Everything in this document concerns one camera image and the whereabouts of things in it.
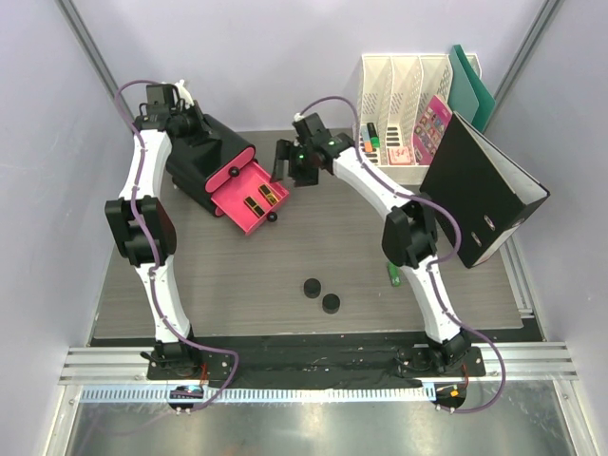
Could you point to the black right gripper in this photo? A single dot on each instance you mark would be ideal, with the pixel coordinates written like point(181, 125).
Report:
point(288, 150)

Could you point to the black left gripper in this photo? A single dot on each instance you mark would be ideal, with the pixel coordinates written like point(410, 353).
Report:
point(191, 125)

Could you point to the gold black lipstick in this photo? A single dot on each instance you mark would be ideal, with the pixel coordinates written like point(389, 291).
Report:
point(268, 194)
point(254, 207)

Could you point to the black drawer cabinet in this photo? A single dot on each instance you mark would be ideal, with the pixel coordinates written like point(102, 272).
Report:
point(195, 157)

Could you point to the green lip balm tube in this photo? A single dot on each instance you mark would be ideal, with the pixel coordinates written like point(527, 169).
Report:
point(394, 274)

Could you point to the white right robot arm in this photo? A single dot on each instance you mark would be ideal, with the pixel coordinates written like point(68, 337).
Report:
point(409, 239)

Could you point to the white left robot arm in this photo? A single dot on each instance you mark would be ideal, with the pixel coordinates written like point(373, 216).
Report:
point(145, 235)

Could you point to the pink sticky note pad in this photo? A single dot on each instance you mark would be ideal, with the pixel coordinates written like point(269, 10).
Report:
point(400, 156)

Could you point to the white mesh file organizer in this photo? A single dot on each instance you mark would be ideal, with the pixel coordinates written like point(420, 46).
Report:
point(393, 91)

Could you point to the black round compact right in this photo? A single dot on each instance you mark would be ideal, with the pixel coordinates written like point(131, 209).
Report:
point(331, 303)

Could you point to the pink sticker booklet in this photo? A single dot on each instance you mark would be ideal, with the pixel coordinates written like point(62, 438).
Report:
point(430, 129)

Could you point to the teal plastic folder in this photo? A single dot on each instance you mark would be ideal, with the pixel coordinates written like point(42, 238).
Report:
point(468, 94)

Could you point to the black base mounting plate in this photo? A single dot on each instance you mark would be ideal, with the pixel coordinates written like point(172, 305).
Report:
point(324, 361)

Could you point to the black lever arch binder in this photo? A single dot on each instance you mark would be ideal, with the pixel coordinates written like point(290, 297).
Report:
point(487, 193)

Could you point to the aluminium frame rail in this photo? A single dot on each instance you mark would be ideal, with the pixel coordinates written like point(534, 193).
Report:
point(119, 374)

